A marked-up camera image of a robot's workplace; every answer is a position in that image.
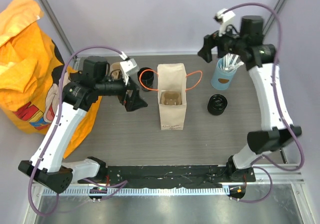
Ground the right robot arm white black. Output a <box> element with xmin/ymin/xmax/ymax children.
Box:
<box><xmin>198</xmin><ymin>13</ymin><xmax>302</xmax><ymax>181</ymax></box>

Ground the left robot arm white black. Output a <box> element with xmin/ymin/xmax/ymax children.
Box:
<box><xmin>18</xmin><ymin>56</ymin><xmax>147</xmax><ymax>194</ymax></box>

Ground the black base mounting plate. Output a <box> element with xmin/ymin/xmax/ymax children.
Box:
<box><xmin>77</xmin><ymin>165</ymin><xmax>256</xmax><ymax>188</ymax></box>

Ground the slotted cable duct rail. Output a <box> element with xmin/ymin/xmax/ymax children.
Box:
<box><xmin>41</xmin><ymin>185</ymin><xmax>231</xmax><ymax>196</ymax></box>

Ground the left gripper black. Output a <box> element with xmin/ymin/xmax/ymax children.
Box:
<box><xmin>95</xmin><ymin>72</ymin><xmax>148</xmax><ymax>111</ymax></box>

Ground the black cup with lid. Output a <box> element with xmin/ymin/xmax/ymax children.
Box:
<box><xmin>207</xmin><ymin>94</ymin><xmax>228</xmax><ymax>116</ymax></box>

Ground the black coffee cup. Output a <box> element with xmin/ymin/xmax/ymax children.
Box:
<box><xmin>137</xmin><ymin>67</ymin><xmax>154</xmax><ymax>91</ymax></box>

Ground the orange cartoon cloth bag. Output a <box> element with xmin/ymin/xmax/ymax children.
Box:
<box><xmin>0</xmin><ymin>0</ymin><xmax>103</xmax><ymax>159</ymax></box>

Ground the light blue straw tin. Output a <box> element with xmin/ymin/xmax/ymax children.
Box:
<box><xmin>210</xmin><ymin>59</ymin><xmax>236</xmax><ymax>91</ymax></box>

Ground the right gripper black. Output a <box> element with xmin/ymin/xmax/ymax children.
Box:
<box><xmin>196</xmin><ymin>22</ymin><xmax>245</xmax><ymax>64</ymax></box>

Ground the brown pulp cup carrier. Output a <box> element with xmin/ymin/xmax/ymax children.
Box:
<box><xmin>110</xmin><ymin>62</ymin><xmax>123</xmax><ymax>80</ymax></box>
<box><xmin>159</xmin><ymin>91</ymin><xmax>182</xmax><ymax>106</ymax></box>

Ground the paper bag with orange handles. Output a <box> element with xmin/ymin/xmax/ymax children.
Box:
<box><xmin>138</xmin><ymin>63</ymin><xmax>203</xmax><ymax>130</ymax></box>

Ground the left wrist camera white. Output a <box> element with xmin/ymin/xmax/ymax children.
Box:
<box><xmin>120</xmin><ymin>59</ymin><xmax>139</xmax><ymax>86</ymax></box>

